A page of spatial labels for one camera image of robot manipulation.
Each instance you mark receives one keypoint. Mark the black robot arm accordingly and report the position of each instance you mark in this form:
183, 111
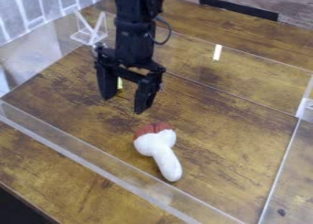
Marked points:
138, 11

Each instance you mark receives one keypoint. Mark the clear acrylic corner bracket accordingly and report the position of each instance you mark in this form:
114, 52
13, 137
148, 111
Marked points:
88, 34

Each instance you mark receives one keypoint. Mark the white plush mushroom toy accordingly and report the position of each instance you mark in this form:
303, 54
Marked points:
155, 141

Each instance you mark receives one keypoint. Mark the green spoon with metal bowl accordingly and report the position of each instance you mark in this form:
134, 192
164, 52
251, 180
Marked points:
96, 56

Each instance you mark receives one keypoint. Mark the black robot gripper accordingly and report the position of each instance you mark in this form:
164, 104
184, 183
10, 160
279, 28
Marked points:
129, 61

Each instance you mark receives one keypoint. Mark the clear acrylic enclosure wall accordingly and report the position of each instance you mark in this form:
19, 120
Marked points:
240, 109

